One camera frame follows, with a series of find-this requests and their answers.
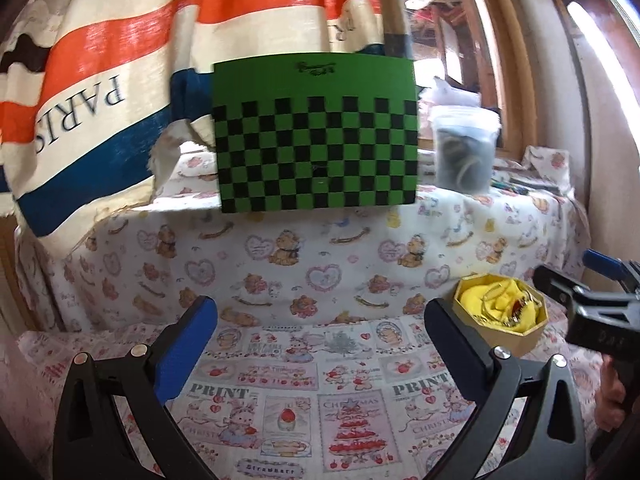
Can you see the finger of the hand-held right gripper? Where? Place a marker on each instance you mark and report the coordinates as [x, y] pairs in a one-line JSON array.
[[555, 280], [605, 262]]

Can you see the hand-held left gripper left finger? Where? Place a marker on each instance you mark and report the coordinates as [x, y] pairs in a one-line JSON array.
[[185, 355]]

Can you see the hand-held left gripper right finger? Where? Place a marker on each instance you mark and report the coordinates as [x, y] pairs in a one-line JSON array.
[[462, 380]]

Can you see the gold octagonal box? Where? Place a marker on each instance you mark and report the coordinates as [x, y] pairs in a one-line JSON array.
[[510, 342]]

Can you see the person's right hand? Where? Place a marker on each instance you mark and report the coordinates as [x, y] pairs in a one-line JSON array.
[[609, 395]]

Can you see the red heart pendant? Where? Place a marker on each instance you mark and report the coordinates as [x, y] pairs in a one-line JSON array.
[[517, 309]]

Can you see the yellow cloth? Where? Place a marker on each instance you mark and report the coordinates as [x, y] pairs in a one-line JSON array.
[[472, 297]]

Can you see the strawberry print cloth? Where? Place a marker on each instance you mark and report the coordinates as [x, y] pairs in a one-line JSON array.
[[310, 390]]

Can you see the clear plastic tub with lid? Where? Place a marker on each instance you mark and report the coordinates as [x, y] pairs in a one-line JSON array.
[[465, 150]]

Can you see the bear print cloth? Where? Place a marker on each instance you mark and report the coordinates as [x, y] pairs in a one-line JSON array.
[[325, 260]]

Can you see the green black checkered box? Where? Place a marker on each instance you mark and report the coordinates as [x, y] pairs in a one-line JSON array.
[[315, 140]]

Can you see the striped canvas tote bag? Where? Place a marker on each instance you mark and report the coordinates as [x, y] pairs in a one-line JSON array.
[[100, 85]]

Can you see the wooden window frame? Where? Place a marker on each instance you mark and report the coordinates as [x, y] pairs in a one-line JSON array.
[[510, 60]]

